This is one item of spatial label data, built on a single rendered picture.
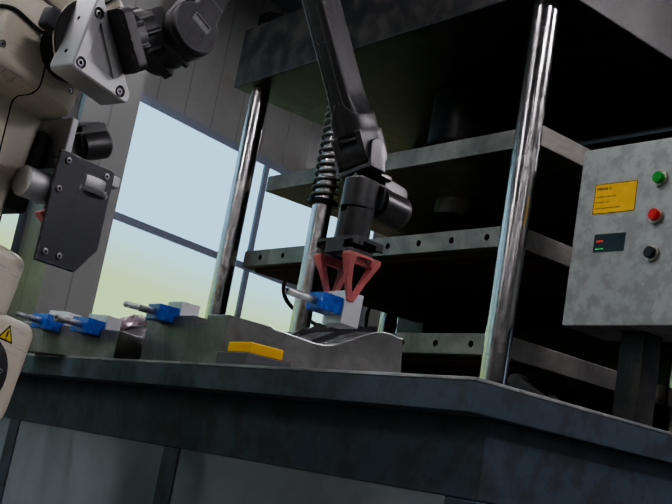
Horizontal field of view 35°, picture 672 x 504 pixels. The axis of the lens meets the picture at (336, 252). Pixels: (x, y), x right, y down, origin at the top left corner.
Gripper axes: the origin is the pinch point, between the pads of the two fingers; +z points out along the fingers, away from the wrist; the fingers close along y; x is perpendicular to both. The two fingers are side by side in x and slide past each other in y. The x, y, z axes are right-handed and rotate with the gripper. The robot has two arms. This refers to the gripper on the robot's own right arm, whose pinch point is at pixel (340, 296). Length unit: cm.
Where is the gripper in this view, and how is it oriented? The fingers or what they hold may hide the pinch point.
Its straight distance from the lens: 170.0
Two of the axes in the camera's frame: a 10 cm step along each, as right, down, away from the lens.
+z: -1.9, 9.6, -2.2
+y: -6.2, 0.6, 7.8
